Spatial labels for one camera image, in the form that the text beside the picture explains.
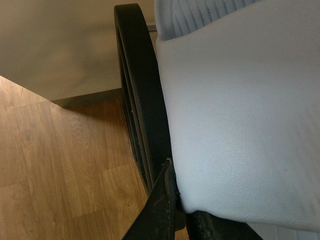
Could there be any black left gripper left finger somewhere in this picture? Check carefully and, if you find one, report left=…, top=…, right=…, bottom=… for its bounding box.
left=123, top=158, right=178, bottom=240

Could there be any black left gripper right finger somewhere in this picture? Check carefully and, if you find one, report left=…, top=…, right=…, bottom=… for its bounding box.
left=186, top=211, right=261, bottom=240

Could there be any black metal shoe rack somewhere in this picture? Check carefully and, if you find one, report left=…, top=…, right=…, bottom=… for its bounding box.
left=113, top=2, right=186, bottom=232

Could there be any light blue slide slipper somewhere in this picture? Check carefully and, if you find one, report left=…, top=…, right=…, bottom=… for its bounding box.
left=154, top=0, right=320, bottom=240

